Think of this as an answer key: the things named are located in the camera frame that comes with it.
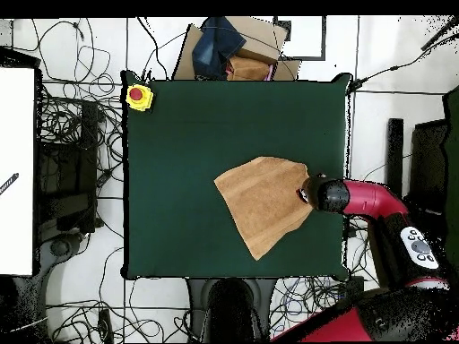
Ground dark green table cloth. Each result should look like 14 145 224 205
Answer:
121 69 354 280

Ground dark grey stand base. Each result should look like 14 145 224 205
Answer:
33 230 91 343

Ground black power box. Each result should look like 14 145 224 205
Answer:
344 275 366 298

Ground black cable with connector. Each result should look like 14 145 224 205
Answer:
345 31 459 95

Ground black equipment rack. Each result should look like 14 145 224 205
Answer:
35 99 105 245

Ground brown cardboard box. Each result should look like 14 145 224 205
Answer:
171 15 302 82

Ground black cable tangle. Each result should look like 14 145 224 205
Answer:
46 246 202 344
31 17 125 202
268 211 374 341

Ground striped black rod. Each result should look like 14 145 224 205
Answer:
0 172 20 196

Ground brown folded cloth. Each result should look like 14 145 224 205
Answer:
226 56 272 82

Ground black power strip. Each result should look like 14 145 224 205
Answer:
97 307 115 344

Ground dark green fabric panel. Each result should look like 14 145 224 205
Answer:
442 84 459 266

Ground black panel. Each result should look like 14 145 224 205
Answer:
407 118 449 214

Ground tan terry towel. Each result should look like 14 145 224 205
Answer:
213 156 314 262

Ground blue jeans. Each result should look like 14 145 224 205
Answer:
191 15 247 81

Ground black flat bar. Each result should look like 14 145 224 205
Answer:
385 117 405 196

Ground yellow emergency stop button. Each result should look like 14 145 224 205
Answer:
125 82 155 113

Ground white panel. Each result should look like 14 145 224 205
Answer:
0 66 36 277

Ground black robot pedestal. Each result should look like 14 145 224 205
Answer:
186 277 277 343

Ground black round knob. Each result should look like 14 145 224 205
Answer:
49 238 71 257

